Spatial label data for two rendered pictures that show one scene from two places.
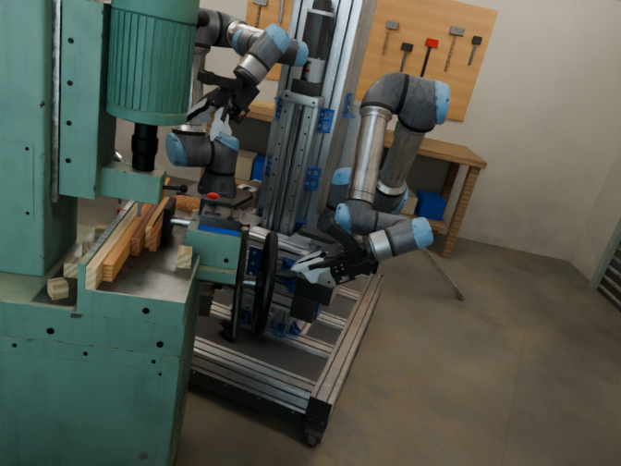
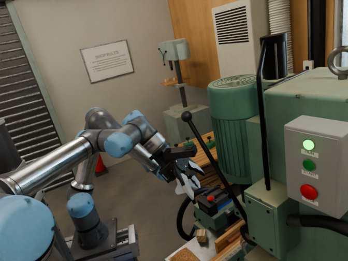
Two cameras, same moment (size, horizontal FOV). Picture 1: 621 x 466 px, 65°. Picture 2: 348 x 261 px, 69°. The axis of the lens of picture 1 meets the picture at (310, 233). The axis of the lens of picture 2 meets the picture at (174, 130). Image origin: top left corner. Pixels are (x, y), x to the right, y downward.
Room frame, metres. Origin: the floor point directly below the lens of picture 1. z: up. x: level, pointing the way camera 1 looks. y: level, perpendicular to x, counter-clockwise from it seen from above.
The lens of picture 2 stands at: (1.56, 1.05, 1.68)
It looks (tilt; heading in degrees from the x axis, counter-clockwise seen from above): 21 degrees down; 250
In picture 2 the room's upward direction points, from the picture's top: 12 degrees counter-clockwise
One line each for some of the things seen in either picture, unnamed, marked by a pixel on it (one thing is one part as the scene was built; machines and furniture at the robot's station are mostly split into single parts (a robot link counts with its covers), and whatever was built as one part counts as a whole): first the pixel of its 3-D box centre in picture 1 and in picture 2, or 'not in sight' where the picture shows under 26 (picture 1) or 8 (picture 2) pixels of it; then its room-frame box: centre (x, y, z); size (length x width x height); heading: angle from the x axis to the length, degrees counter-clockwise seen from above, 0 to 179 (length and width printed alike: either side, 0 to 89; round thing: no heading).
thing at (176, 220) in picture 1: (180, 221); (231, 215); (1.13, 0.33, 0.95); 0.09 x 0.07 x 0.09; 9
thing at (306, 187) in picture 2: not in sight; (308, 191); (1.23, 0.77, 1.36); 0.03 x 0.01 x 0.03; 99
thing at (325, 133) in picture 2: not in sight; (319, 164); (1.19, 0.76, 1.40); 0.10 x 0.06 x 0.16; 99
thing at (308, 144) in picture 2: not in sight; (308, 144); (1.22, 0.77, 1.46); 0.02 x 0.01 x 0.02; 99
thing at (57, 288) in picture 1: (57, 288); not in sight; (0.91, 0.52, 0.82); 0.04 x 0.03 x 0.03; 48
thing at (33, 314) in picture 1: (84, 276); not in sight; (1.08, 0.55, 0.76); 0.57 x 0.45 x 0.09; 99
